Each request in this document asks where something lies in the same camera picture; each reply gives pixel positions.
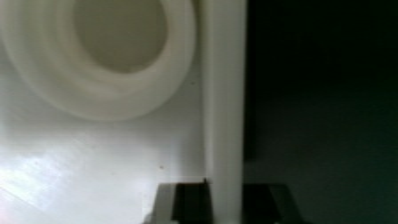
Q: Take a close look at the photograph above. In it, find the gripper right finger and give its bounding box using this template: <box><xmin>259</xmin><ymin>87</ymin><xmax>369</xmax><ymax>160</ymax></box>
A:
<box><xmin>241</xmin><ymin>183</ymin><xmax>310</xmax><ymax>224</ymax></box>

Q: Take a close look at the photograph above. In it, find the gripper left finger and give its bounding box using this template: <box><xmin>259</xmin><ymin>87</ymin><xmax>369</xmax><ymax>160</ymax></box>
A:
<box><xmin>141</xmin><ymin>181</ymin><xmax>212</xmax><ymax>224</ymax></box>

